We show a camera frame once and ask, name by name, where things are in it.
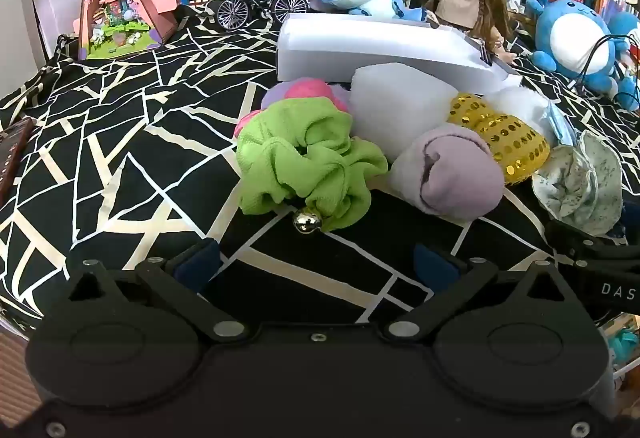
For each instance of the white paper box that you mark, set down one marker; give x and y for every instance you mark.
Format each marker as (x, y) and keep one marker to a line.
(375, 48)

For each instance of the black binder clip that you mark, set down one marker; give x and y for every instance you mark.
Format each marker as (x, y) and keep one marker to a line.
(482, 53)

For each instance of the pink fluffy puff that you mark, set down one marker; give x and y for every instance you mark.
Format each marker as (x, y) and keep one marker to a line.
(310, 91)

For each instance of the black white patterned blanket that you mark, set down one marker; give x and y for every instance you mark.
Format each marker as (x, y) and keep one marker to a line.
(125, 143)

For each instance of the lilac sock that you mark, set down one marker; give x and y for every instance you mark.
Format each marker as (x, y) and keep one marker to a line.
(460, 173)

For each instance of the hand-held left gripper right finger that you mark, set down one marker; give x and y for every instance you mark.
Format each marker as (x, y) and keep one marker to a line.
(435, 268)

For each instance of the gold sequin pouch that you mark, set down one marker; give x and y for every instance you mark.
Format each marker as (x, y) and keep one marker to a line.
(510, 143)

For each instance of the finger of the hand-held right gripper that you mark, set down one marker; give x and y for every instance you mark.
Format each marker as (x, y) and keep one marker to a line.
(575, 240)

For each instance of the green scrunchie with bell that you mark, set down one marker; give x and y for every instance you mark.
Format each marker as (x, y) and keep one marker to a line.
(280, 158)

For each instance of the white paper sheet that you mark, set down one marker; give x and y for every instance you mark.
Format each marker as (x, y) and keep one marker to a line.
(55, 8)

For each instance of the round blue mouse plush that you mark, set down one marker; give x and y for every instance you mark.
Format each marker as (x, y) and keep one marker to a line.
(570, 33)

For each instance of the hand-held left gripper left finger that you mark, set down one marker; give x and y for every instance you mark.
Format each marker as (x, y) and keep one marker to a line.
(197, 265)

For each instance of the dark flat device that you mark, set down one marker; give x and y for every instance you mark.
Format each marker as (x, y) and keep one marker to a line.
(15, 153)

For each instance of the white floral scrunchie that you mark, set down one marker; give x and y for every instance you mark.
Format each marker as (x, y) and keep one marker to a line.
(575, 183)

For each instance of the blue cat plush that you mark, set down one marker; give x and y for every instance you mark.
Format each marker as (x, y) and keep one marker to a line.
(627, 26)

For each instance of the light blue face mask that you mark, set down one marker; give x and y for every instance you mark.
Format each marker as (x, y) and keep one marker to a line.
(560, 128)

